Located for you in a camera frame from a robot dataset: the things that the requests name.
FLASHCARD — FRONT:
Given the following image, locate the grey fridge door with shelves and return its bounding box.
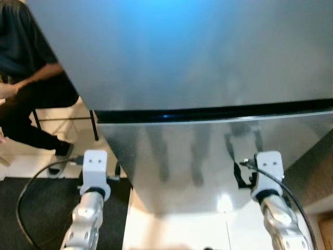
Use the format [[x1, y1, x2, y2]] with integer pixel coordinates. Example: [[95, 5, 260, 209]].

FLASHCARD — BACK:
[[95, 110, 333, 216]]

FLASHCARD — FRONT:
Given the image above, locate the person's left hand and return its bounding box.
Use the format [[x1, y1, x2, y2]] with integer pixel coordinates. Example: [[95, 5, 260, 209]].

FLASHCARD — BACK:
[[0, 82, 20, 101]]

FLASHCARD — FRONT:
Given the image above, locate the plain cardboard box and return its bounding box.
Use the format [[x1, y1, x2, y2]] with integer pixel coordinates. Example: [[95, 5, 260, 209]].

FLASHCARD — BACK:
[[317, 215, 333, 250]]

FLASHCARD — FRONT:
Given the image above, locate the grey freezer door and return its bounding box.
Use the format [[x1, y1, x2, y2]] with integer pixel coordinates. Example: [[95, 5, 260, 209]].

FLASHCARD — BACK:
[[26, 0, 333, 111]]

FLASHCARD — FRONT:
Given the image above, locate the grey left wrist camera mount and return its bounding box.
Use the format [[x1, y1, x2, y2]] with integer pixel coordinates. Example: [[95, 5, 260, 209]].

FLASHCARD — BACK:
[[81, 149, 111, 191]]

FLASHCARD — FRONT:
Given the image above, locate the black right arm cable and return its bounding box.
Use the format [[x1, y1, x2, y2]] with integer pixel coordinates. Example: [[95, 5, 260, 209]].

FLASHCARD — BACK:
[[239, 160, 319, 250]]

